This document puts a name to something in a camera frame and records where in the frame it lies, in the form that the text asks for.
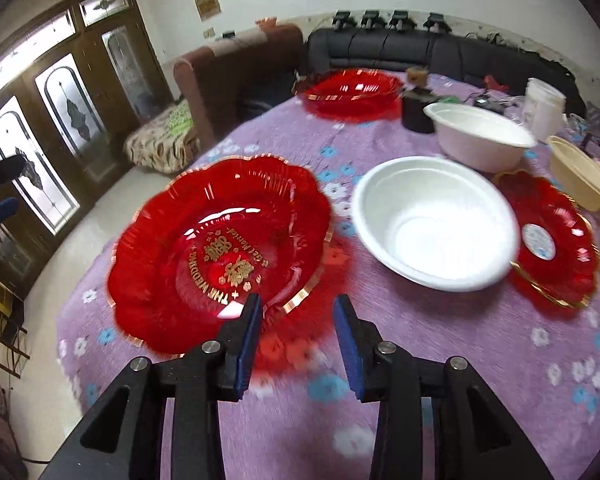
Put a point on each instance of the beige plastic bowl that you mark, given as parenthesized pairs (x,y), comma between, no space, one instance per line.
(577,174)

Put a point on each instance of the red object on table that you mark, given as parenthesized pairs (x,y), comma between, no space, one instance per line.
(491,84)

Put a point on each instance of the large white foam bowl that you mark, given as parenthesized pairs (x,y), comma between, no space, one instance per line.
(435,222)

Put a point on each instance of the large red wedding plate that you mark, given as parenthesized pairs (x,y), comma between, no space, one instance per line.
(215,235)

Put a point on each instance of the wooden glass-panel door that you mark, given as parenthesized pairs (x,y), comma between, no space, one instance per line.
(75,82)

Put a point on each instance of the small gold wall plaque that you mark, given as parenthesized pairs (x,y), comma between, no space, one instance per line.
(207,8)

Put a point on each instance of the small red gold-rimmed plate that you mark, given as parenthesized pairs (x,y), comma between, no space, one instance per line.
(557,261)

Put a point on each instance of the brown armchair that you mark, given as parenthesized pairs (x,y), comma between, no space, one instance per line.
(239,78)

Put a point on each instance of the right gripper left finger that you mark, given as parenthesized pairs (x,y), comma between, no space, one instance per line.
(120,436)

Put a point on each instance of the black leather sofa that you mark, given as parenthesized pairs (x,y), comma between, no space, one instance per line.
(462,59)

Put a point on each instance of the white plastic jar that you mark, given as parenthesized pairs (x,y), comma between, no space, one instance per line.
(543,112)

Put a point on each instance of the small black device box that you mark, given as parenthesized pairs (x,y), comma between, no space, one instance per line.
(485,102)

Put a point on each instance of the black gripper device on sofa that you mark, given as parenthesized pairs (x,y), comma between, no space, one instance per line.
(343,20)

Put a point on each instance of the black cylinder with brown cap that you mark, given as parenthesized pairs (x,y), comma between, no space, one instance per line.
(415,99)

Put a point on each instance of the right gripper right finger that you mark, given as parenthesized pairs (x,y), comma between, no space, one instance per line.
(475,436)

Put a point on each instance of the patterned cushioned bench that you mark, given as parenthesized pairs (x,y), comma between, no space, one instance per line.
(167,144)

